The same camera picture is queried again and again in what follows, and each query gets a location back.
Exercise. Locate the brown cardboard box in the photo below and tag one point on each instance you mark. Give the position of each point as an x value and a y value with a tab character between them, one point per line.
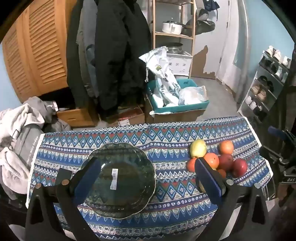
180	117

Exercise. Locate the steel pot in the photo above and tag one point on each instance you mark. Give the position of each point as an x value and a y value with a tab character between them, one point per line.
175	48

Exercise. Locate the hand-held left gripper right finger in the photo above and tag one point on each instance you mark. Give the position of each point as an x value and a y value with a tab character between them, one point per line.
208	180

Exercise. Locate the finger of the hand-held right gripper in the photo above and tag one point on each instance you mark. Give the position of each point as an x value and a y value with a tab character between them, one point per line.
268	153
274	131

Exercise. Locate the yellow pear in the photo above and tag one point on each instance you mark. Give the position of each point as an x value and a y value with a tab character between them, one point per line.
201	186

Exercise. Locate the white patterned box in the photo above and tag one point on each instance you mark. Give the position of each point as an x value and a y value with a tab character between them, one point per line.
179	63

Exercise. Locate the dark grey garment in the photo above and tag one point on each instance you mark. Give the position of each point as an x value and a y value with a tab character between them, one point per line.
46	109

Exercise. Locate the dark green hanging jacket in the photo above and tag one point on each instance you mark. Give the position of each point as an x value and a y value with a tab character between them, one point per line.
74	58

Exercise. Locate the wooden louvered cabinet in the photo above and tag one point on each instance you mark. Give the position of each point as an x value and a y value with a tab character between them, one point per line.
39	53

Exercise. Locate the blue patterned tablecloth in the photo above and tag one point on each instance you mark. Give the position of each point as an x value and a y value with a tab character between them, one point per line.
166	139

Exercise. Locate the wooden shelf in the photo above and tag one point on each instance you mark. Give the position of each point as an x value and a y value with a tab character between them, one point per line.
193	34

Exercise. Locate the black hanging coat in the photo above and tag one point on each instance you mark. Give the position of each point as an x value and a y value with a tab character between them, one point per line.
120	46

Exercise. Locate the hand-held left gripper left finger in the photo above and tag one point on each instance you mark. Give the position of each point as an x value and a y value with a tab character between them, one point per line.
86	183

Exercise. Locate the dark green glass plate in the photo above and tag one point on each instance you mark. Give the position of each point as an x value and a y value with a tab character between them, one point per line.
124	185

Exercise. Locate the small orange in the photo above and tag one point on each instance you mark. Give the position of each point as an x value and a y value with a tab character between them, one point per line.
222	173

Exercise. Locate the rows of shoes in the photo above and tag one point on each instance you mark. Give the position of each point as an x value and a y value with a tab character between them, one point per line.
261	92

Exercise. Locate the yellow green apple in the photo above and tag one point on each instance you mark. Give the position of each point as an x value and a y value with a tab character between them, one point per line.
198	148

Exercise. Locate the white shoe rack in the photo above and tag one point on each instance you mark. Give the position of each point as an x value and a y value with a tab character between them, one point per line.
252	88

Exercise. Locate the wooden drawer box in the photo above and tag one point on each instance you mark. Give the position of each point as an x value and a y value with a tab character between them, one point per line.
76	117

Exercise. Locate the red apple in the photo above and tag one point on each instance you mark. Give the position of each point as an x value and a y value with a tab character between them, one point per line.
226	162
239	167

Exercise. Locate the light grey hoodie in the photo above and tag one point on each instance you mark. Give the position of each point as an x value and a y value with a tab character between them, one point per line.
13	120

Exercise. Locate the large orange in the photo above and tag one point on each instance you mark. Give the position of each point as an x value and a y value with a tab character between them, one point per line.
211	160

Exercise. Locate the dark bag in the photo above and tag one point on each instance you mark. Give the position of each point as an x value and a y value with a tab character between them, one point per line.
201	23

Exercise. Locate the clear plastic bag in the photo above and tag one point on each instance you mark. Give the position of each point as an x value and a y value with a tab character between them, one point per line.
193	95

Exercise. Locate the white rice bag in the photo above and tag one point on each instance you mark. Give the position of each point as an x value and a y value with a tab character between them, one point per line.
159	67

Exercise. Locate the white pot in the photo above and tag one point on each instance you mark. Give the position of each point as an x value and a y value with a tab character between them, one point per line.
172	27

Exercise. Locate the red printed cardboard box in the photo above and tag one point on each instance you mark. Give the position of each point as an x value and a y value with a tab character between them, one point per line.
129	117

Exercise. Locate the teal box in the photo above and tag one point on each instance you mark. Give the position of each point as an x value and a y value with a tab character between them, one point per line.
185	109

